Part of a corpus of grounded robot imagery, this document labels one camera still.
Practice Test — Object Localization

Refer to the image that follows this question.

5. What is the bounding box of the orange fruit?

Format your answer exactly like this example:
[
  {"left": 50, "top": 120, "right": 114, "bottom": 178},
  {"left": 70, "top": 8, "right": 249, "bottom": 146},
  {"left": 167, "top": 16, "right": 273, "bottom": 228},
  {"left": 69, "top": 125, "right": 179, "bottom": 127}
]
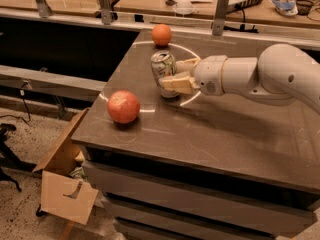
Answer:
[{"left": 151, "top": 24, "right": 172, "bottom": 46}]

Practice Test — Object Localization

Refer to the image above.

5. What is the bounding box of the grey drawer cabinet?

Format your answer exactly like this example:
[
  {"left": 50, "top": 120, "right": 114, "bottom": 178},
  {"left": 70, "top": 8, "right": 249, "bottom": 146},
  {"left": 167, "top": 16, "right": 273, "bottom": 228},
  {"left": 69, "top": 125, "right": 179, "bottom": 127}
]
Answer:
[{"left": 73, "top": 31, "right": 320, "bottom": 240}]

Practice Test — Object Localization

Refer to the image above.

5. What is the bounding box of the red apple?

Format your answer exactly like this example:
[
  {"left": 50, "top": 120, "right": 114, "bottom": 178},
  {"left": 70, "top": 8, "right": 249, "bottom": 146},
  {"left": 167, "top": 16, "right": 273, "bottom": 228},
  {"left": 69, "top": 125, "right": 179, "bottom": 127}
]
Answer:
[{"left": 107, "top": 90, "right": 140, "bottom": 124}]

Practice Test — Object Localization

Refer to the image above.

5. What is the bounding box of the black mesh cup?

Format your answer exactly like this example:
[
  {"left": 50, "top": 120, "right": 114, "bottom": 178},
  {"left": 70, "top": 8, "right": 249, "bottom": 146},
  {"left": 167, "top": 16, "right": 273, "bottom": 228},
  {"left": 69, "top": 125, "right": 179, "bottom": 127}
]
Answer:
[{"left": 296, "top": 0, "right": 314, "bottom": 16}]

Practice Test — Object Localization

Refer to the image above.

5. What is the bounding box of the metal bracket middle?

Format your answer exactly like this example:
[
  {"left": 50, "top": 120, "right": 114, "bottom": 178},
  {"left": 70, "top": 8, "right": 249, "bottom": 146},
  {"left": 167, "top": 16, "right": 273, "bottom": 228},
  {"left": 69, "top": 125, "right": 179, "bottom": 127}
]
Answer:
[{"left": 98, "top": 0, "right": 112, "bottom": 25}]

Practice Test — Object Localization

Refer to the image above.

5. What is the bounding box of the black chair base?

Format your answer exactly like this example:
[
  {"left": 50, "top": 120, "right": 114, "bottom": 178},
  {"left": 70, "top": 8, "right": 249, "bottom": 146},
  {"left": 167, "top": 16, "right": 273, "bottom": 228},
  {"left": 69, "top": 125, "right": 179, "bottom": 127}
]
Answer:
[{"left": 0, "top": 123, "right": 35, "bottom": 192}]

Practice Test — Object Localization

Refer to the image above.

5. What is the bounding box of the white blue bowl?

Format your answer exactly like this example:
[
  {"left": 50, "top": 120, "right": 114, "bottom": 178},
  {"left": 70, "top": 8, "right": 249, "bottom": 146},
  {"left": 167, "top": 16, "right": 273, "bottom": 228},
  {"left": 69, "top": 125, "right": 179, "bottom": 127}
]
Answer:
[{"left": 273, "top": 1, "right": 298, "bottom": 16}]

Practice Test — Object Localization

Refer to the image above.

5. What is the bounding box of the clear plastic cup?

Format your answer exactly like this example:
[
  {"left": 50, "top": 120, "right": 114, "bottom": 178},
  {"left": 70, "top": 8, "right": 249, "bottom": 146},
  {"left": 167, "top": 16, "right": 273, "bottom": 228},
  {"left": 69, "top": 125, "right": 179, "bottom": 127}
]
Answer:
[{"left": 173, "top": 0, "right": 194, "bottom": 16}]

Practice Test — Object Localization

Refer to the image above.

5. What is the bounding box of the black cable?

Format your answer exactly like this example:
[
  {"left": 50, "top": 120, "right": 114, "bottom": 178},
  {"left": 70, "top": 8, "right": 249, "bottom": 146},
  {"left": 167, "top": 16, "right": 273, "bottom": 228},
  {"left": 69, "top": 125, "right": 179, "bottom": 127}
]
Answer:
[{"left": 0, "top": 80, "right": 33, "bottom": 125}]

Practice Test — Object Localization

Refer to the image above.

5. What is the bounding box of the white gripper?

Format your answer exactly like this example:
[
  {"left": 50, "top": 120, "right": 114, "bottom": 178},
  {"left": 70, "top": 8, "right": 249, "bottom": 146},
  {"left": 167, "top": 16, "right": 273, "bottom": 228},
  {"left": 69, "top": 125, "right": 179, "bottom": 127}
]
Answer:
[{"left": 159, "top": 55, "right": 228, "bottom": 96}]

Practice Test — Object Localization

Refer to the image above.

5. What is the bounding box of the grey power strip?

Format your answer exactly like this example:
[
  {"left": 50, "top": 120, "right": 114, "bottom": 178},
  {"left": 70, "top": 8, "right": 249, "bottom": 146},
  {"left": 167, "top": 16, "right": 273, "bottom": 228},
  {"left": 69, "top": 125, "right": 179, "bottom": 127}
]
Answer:
[{"left": 227, "top": 0, "right": 263, "bottom": 13}]

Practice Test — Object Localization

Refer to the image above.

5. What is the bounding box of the cardboard box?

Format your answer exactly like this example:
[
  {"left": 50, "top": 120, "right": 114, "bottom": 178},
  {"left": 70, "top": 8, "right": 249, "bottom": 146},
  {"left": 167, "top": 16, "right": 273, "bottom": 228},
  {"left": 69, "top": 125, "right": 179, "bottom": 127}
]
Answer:
[{"left": 33, "top": 109, "right": 98, "bottom": 225}]

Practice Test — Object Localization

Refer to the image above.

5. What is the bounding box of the metal bracket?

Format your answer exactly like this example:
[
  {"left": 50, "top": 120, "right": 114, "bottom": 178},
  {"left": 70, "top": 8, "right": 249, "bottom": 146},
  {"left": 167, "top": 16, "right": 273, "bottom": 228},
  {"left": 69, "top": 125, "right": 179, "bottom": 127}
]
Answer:
[
  {"left": 212, "top": 0, "right": 229, "bottom": 36},
  {"left": 98, "top": 0, "right": 112, "bottom": 25},
  {"left": 35, "top": 0, "right": 52, "bottom": 18}
]

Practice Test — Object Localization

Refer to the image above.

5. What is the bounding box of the metal bracket right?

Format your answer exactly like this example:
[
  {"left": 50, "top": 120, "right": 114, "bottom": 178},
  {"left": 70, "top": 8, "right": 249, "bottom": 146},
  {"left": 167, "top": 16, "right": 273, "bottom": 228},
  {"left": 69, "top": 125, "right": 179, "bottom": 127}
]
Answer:
[{"left": 212, "top": 0, "right": 229, "bottom": 36}]

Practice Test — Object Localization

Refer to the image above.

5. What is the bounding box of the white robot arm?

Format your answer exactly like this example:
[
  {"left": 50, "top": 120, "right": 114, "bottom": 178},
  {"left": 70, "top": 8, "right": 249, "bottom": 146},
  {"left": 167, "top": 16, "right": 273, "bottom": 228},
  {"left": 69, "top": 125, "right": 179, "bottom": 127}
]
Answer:
[{"left": 158, "top": 44, "right": 320, "bottom": 113}]

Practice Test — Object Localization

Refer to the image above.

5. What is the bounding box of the silver 7up soda can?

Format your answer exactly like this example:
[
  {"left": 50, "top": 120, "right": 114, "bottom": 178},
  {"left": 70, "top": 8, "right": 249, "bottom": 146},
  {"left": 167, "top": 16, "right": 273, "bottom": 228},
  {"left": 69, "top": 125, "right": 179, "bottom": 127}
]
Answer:
[{"left": 151, "top": 50, "right": 178, "bottom": 99}]

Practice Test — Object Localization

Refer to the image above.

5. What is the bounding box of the metal bracket left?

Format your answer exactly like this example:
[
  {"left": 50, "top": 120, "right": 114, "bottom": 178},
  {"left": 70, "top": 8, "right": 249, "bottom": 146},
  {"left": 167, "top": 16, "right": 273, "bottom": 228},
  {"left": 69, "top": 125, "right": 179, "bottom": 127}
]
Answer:
[{"left": 35, "top": 0, "right": 52, "bottom": 18}]

